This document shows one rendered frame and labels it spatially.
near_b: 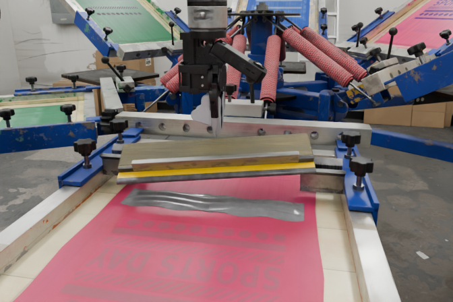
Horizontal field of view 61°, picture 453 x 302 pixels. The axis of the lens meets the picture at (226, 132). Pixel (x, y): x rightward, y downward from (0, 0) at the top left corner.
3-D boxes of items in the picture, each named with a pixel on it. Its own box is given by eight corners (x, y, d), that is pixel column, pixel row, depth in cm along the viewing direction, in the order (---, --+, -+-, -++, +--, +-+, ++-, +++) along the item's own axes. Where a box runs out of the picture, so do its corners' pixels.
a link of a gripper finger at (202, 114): (193, 135, 80) (192, 92, 77) (221, 137, 79) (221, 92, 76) (189, 139, 77) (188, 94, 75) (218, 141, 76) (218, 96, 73)
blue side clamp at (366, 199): (375, 238, 67) (379, 203, 65) (345, 236, 68) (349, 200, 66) (353, 170, 95) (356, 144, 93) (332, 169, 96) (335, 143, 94)
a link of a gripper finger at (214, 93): (213, 113, 78) (212, 71, 76) (221, 114, 78) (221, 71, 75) (207, 119, 74) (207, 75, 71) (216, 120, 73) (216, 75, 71)
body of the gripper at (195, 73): (189, 87, 81) (187, 29, 78) (229, 89, 80) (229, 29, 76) (178, 96, 74) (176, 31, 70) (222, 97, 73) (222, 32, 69)
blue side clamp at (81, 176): (83, 209, 77) (79, 177, 75) (61, 207, 78) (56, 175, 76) (142, 156, 105) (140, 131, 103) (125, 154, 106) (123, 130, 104)
